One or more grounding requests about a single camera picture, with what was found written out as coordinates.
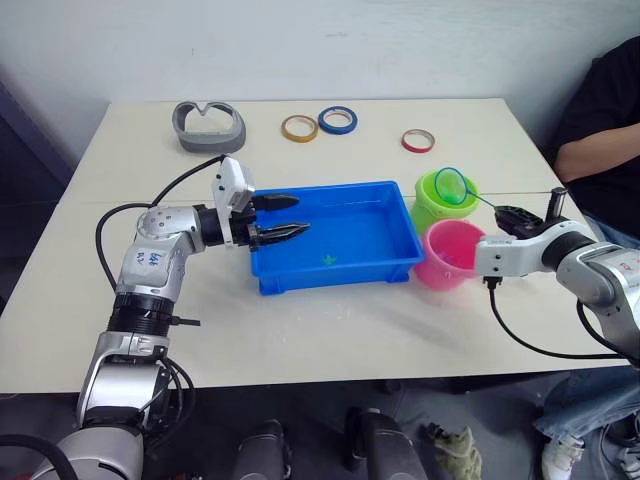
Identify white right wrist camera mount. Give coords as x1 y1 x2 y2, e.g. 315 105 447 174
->
473 219 596 279

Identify dark upright cylinder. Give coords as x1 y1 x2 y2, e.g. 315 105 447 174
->
549 187 569 222

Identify person's black shirt torso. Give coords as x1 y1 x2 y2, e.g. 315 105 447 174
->
552 37 640 236

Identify white sneaker black laces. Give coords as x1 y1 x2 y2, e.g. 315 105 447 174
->
542 433 586 480

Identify red tape roll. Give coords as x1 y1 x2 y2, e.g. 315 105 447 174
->
401 128 435 154

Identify grey curved plastic band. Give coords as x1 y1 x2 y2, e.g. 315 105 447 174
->
171 101 248 154

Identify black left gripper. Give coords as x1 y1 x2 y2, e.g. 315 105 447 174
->
229 191 312 251

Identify pink plastic bucket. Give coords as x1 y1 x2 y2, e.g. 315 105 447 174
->
413 219 489 293

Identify blue hoop fish net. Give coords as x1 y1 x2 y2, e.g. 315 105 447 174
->
432 166 501 214

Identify dark rounded shape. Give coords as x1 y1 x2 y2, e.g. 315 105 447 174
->
237 419 291 480
347 407 426 480

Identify blue plastic tub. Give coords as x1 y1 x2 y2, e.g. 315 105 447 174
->
248 180 425 297

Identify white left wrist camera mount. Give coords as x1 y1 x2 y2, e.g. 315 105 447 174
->
209 156 257 250

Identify yellow tape roll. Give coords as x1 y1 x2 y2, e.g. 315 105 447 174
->
280 114 320 144

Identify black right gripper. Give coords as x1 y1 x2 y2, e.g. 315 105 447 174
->
492 203 547 241

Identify person's blue jeans leg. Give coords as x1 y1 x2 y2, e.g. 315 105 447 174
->
532 367 640 451

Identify dark blue partition panel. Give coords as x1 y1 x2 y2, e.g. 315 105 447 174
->
0 79 76 301

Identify green plastic bucket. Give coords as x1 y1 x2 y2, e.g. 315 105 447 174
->
410 168 480 236

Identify blue tape roll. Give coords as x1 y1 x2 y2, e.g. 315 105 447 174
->
317 105 359 135

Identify dark grey shoe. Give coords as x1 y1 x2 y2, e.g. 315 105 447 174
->
604 414 640 480

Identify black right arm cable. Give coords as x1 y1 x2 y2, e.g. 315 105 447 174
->
483 276 640 362

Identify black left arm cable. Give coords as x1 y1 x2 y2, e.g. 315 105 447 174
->
95 154 226 292

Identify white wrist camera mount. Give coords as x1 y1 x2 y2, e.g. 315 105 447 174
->
209 156 257 250
473 219 596 279

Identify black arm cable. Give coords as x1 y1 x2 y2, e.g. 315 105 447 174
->
483 276 640 362
95 154 226 292

